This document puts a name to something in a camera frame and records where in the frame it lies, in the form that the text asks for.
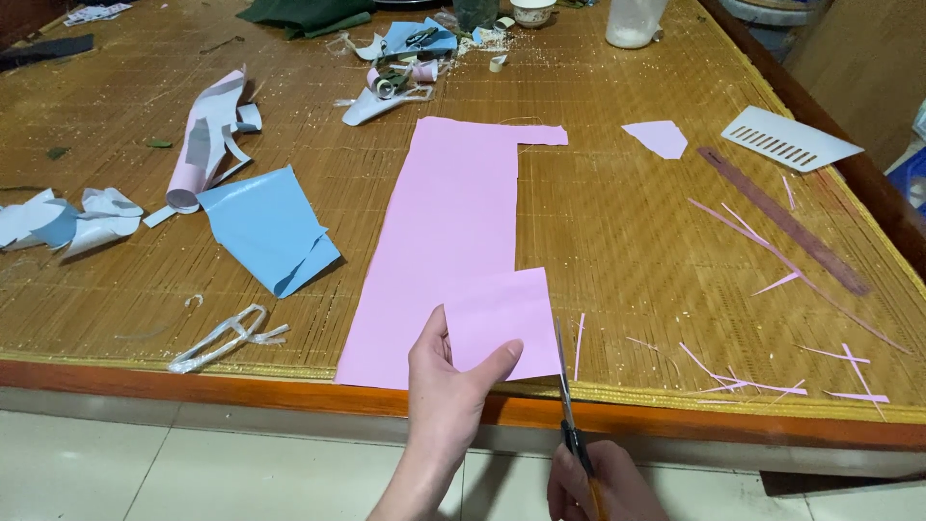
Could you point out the person's right hand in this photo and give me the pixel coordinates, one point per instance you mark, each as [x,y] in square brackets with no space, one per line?
[622,485]

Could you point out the person's left hand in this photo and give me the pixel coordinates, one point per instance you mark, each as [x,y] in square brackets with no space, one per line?
[441,405]

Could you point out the person's right fingers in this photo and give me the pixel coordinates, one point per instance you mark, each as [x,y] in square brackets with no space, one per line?
[568,492]

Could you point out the small pink paper square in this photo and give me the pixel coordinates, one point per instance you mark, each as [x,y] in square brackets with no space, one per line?
[503,311]

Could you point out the woven bamboo mat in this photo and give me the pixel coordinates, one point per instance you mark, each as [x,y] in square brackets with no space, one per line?
[636,253]

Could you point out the large pink paper sheet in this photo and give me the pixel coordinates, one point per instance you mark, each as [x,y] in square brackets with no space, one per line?
[441,217]

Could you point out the scattered thin pink paper strips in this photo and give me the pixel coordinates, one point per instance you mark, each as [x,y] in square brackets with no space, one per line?
[759,246]

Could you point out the brown wooden ruler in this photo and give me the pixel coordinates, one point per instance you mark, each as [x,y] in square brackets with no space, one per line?
[785,221]

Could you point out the pink paper scrap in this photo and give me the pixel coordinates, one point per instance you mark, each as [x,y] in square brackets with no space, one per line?
[660,137]

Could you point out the twisted clear plastic wrap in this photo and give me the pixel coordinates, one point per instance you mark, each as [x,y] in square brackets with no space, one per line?
[224,340]

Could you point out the light blue paper sheet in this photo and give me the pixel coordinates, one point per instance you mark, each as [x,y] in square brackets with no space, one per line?
[268,231]

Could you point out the white slotted plastic card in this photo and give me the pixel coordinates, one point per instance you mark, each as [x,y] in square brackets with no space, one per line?
[788,137]

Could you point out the sawdust heap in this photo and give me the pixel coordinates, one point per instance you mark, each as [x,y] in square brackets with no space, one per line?
[485,40]

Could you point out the blue plastic object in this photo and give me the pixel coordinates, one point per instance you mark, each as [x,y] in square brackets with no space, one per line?
[910,184]

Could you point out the heap of mixed paper scraps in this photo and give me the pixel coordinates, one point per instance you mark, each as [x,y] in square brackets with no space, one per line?
[405,50]

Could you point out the clear plastic jar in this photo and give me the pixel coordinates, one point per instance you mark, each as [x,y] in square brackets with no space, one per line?
[633,25]

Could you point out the white patterned cup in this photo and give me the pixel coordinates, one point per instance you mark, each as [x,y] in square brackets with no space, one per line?
[533,12]

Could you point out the dark glass container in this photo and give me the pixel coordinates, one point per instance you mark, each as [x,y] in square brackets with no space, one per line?
[475,13]

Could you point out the pink white rolled paper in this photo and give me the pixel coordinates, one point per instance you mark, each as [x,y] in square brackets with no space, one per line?
[206,137]

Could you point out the grey plastic bucket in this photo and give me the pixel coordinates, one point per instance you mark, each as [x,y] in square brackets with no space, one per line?
[774,22]

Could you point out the green leaf bit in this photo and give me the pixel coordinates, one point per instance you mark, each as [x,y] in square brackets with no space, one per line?
[159,143]
[58,153]

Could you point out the dark green cloth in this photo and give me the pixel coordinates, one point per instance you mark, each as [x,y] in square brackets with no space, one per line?
[311,14]

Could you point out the crumpled white blue paper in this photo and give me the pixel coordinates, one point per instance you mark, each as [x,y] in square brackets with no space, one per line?
[94,221]

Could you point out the printed paper leaflet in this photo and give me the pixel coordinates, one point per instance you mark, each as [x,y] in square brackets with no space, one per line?
[98,13]

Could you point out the black flat cloth piece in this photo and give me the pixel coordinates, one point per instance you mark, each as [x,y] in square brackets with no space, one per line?
[43,50]

